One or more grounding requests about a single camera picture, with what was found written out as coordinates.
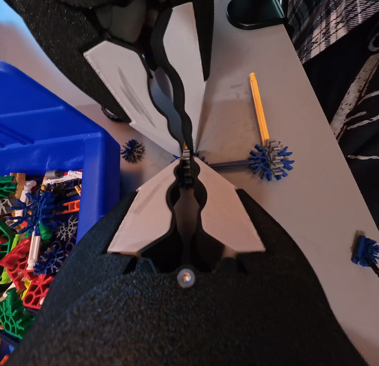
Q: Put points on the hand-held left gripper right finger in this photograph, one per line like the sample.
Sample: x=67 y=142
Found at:
x=231 y=224

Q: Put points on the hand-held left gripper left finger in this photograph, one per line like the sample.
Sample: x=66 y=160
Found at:
x=142 y=224

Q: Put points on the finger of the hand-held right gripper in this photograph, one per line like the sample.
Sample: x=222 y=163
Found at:
x=127 y=90
x=183 y=70

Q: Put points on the dark blue plastic rod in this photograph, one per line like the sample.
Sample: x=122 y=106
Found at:
x=231 y=163

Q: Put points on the blue grey snowflake connector cluster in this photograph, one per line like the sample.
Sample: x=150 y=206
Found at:
x=260 y=161

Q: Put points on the grey gear blue connector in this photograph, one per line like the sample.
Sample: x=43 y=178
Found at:
x=186 y=164

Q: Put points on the blue bin of toy parts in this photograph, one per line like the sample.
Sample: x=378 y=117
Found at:
x=44 y=120

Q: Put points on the grey black toy wheel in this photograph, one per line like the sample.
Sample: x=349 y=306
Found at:
x=111 y=115

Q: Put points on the small grey blue connector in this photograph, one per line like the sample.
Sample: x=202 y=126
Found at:
x=133 y=151

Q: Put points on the black stand foot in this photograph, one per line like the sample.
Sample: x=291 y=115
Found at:
x=254 y=10

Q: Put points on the pile of colourful toy pieces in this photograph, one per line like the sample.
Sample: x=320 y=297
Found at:
x=29 y=253

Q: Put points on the black plastic rod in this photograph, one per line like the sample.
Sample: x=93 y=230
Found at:
x=374 y=270

